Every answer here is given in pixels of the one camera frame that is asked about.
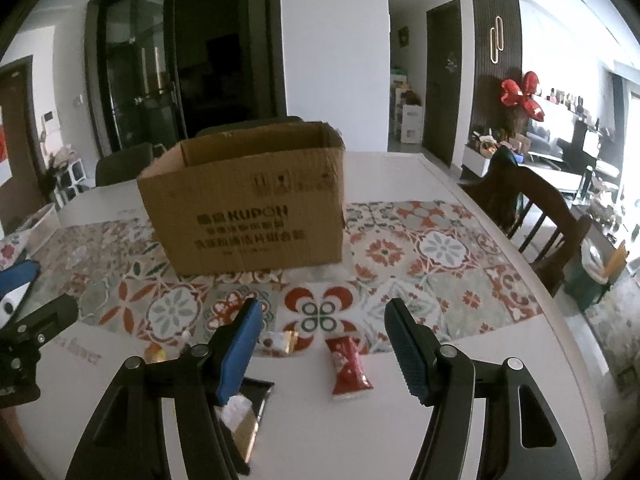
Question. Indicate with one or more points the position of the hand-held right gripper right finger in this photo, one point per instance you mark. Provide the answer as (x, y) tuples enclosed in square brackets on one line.
[(410, 355)]

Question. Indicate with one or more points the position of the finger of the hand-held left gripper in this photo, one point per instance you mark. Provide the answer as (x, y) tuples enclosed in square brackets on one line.
[(17, 275)]

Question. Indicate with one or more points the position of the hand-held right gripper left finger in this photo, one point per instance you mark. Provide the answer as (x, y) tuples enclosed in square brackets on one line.
[(240, 355)]

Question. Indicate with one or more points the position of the small brown snack packet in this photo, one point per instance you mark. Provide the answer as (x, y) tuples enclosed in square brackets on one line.
[(280, 342)]

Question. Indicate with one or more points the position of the dark green packet gold leaf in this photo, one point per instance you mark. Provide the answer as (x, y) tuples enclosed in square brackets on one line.
[(256, 395)]

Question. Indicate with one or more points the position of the large red snack packet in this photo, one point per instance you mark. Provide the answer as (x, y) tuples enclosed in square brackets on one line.
[(347, 370)]

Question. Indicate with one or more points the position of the brown cardboard box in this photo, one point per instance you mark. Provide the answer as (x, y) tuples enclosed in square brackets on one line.
[(240, 220)]

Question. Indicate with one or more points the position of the floral tissue box cover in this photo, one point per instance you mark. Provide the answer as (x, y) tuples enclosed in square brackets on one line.
[(10, 255)]

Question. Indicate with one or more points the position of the small white cabinet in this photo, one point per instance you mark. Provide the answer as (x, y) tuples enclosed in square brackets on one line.
[(72, 177)]

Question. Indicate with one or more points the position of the brown entrance door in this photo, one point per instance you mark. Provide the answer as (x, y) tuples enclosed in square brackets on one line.
[(22, 160)]

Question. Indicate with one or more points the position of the pale flower bouquet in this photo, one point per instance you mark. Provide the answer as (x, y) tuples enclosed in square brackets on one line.
[(60, 157)]

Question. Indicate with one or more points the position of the red and white door poster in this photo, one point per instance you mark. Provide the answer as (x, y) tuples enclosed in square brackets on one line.
[(4, 150)]

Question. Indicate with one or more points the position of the dark upholstered chair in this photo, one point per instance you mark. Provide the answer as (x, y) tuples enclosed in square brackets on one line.
[(125, 165)]

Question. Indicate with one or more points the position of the green bin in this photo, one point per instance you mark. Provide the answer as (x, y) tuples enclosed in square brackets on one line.
[(587, 285)]

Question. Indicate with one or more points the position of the brown wooden chair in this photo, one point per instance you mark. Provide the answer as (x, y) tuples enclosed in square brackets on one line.
[(550, 210)]

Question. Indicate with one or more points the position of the white sideboard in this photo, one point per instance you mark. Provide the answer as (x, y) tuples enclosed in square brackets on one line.
[(477, 165)]

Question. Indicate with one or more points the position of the white storage boxes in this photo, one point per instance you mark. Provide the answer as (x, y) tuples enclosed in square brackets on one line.
[(410, 120)]

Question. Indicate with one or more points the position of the dark room door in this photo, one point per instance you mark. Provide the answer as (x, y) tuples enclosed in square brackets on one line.
[(442, 100)]

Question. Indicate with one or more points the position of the red foil balloon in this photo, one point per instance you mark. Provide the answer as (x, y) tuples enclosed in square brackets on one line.
[(525, 95)]

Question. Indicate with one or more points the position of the dark sliding glass door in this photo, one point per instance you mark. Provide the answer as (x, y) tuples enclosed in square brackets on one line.
[(210, 60)]

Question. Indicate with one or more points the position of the dark slatted wall panel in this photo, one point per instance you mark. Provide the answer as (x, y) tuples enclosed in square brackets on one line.
[(482, 95)]

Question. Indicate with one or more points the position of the gold loop wall ornament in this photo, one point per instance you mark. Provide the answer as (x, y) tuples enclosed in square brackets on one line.
[(497, 40)]

